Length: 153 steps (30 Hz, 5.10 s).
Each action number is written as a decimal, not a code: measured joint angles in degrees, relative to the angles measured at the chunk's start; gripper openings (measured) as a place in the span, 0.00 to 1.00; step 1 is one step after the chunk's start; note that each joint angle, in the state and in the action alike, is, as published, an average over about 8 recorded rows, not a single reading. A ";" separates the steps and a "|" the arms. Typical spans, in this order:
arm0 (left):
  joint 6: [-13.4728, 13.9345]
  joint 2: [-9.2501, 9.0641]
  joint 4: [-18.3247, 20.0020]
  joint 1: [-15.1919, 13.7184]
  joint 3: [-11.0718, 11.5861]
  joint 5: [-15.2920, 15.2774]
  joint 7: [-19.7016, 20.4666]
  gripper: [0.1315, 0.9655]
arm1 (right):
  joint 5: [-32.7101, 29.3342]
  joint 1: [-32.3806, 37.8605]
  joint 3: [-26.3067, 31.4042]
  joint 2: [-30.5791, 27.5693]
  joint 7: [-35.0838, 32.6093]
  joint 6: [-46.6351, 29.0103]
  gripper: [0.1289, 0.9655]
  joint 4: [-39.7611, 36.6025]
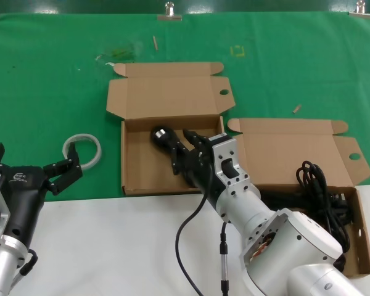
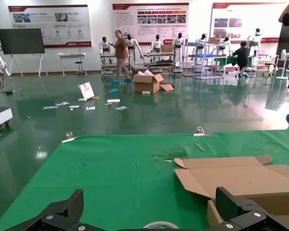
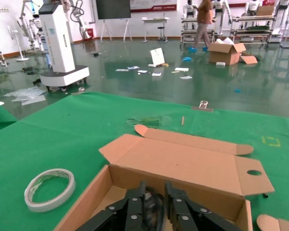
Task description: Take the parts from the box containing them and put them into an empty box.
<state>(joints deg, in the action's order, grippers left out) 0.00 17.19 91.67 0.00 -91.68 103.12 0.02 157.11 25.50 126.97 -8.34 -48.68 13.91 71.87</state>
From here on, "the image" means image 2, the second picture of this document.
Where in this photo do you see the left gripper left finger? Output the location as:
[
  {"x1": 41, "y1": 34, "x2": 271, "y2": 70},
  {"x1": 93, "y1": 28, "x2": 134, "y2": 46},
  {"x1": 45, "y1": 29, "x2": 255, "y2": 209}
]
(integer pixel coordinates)
[{"x1": 4, "y1": 189, "x2": 104, "y2": 231}]

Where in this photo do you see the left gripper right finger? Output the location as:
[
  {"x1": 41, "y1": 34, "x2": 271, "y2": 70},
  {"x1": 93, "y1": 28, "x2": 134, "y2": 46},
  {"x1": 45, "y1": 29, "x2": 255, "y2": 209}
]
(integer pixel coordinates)
[{"x1": 207, "y1": 186, "x2": 289, "y2": 231}]

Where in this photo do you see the open cardboard mailer box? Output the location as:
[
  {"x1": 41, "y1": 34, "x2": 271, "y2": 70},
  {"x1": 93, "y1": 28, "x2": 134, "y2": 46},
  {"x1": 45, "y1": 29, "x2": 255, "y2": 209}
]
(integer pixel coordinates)
[{"x1": 173, "y1": 155, "x2": 289, "y2": 228}]

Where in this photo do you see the green table cloth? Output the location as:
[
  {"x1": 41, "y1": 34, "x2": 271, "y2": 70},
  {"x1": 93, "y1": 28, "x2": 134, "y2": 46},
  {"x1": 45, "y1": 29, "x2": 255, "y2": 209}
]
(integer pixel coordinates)
[{"x1": 0, "y1": 129, "x2": 289, "y2": 231}]

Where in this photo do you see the silver binder clip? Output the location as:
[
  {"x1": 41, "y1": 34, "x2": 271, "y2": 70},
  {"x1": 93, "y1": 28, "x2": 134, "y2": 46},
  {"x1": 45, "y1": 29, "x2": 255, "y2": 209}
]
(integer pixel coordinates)
[
  {"x1": 193, "y1": 126, "x2": 212, "y2": 137},
  {"x1": 62, "y1": 131, "x2": 78, "y2": 143}
]

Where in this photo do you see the clear tape roll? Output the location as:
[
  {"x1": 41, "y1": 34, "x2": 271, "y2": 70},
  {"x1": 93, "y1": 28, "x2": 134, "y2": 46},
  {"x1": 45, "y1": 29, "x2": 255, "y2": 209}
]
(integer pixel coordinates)
[{"x1": 142, "y1": 221, "x2": 180, "y2": 231}]

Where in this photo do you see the clear plastic wrapper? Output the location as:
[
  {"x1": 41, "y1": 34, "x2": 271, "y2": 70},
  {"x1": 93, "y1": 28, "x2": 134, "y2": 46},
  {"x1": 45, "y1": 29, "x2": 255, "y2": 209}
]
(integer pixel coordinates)
[{"x1": 154, "y1": 146, "x2": 192, "y2": 162}]

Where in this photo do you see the white wheeled platform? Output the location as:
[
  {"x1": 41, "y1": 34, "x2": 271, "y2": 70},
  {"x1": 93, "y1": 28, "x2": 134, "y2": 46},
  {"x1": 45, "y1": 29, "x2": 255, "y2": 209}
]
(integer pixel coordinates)
[{"x1": 0, "y1": 107, "x2": 13, "y2": 130}]

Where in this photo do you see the white shopping bag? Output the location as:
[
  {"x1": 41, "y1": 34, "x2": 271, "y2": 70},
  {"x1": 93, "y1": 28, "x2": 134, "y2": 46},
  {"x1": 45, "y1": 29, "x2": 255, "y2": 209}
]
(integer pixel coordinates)
[{"x1": 78, "y1": 82, "x2": 95, "y2": 101}]

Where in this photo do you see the white metal shelving rack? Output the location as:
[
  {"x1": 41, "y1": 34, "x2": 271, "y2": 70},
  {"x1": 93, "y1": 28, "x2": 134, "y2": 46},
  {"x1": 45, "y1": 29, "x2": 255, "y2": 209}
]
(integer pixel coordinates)
[{"x1": 182, "y1": 36, "x2": 226, "y2": 79}]

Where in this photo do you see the black stool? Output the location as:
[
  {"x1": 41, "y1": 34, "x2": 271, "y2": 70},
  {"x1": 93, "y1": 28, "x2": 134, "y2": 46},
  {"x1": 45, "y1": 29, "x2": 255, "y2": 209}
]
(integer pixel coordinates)
[{"x1": 75, "y1": 61, "x2": 89, "y2": 77}]

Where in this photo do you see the metal shelf cart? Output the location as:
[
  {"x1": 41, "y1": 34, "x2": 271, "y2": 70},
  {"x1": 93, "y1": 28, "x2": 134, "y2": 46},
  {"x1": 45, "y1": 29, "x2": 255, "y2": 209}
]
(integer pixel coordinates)
[
  {"x1": 100, "y1": 52, "x2": 132, "y2": 79},
  {"x1": 144, "y1": 51, "x2": 176, "y2": 77}
]

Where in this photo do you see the large open cardboard carton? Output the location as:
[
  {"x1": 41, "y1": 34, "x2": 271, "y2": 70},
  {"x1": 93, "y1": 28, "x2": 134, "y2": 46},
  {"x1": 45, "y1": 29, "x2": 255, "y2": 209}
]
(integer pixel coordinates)
[{"x1": 132, "y1": 69, "x2": 165, "y2": 94}]

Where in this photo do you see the seated person in black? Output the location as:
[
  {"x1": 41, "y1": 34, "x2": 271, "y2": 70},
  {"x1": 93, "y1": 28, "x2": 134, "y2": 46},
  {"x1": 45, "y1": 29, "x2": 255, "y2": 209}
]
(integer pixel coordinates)
[{"x1": 233, "y1": 41, "x2": 250, "y2": 79}]

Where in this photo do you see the white desk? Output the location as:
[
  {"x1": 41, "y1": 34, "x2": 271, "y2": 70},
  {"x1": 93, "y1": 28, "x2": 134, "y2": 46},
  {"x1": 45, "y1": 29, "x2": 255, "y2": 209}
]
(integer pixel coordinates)
[{"x1": 57, "y1": 52, "x2": 87, "y2": 78}]

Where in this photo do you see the white standing fan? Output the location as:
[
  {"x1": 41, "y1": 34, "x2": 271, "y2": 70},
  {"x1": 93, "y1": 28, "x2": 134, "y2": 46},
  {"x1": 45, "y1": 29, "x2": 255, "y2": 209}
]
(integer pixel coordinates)
[{"x1": 276, "y1": 49, "x2": 289, "y2": 80}]

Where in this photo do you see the white humanoid robot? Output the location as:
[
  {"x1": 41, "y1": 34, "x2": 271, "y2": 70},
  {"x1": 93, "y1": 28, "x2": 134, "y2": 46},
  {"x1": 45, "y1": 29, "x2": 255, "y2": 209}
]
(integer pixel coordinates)
[
  {"x1": 197, "y1": 33, "x2": 208, "y2": 51},
  {"x1": 247, "y1": 28, "x2": 263, "y2": 55},
  {"x1": 172, "y1": 33, "x2": 186, "y2": 73},
  {"x1": 125, "y1": 34, "x2": 144, "y2": 69},
  {"x1": 219, "y1": 36, "x2": 231, "y2": 55},
  {"x1": 151, "y1": 34, "x2": 163, "y2": 53},
  {"x1": 98, "y1": 36, "x2": 113, "y2": 65}
]

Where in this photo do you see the woman in brown shirt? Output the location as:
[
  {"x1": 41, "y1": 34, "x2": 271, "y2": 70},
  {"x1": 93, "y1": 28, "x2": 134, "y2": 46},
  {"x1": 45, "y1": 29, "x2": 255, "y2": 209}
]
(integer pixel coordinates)
[{"x1": 110, "y1": 29, "x2": 133, "y2": 84}]

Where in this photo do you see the black display on stand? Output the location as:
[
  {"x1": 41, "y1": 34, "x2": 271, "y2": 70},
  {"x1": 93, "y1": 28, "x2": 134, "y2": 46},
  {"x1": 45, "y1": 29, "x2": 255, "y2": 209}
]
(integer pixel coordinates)
[{"x1": 0, "y1": 28, "x2": 49, "y2": 77}]

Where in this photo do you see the wall poster board red trim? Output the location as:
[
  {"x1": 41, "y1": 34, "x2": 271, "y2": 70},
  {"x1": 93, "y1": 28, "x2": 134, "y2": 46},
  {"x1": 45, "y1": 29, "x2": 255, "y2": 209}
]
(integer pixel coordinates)
[
  {"x1": 8, "y1": 4, "x2": 92, "y2": 48},
  {"x1": 211, "y1": 1, "x2": 286, "y2": 44},
  {"x1": 112, "y1": 2, "x2": 190, "y2": 44}
]

